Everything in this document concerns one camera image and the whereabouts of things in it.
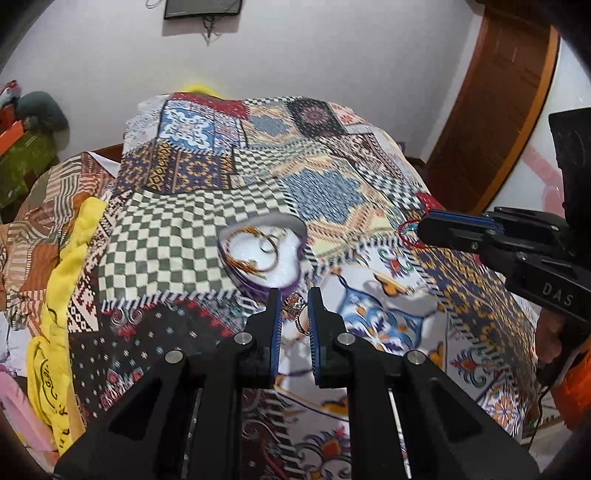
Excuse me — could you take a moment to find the red string bead bracelet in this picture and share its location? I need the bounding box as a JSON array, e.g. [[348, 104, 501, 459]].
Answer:
[[396, 218, 429, 250]]

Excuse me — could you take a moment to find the purple heart-shaped tin box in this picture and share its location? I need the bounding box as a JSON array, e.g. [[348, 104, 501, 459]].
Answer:
[[216, 212, 308, 301]]

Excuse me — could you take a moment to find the person hand orange sleeve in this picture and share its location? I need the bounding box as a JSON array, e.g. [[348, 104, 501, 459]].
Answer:
[[535, 308, 591, 430]]

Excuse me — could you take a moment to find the colourful patchwork bedspread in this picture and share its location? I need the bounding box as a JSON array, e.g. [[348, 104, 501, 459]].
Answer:
[[68, 92, 534, 479]]

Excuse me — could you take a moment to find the brown wooden wardrobe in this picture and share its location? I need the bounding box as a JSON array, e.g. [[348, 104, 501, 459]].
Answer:
[[427, 1, 559, 214]]

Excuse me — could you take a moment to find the yellow cloth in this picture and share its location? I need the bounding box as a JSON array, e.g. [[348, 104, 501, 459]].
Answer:
[[26, 197, 106, 455]]

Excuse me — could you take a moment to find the brown striped blanket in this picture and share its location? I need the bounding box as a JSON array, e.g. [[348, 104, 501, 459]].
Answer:
[[1, 152, 114, 336]]

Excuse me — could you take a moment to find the yellow pillow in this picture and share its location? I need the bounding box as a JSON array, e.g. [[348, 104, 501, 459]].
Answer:
[[181, 83, 221, 98]]

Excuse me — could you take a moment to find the dark green plush toy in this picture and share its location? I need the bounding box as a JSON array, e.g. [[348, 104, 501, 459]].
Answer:
[[15, 91, 70, 151]]

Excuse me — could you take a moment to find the orange box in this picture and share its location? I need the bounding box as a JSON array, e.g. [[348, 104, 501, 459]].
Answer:
[[0, 120, 24, 155]]

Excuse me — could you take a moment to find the small black wall monitor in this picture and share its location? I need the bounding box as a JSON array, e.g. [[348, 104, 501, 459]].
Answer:
[[163, 0, 242, 20]]

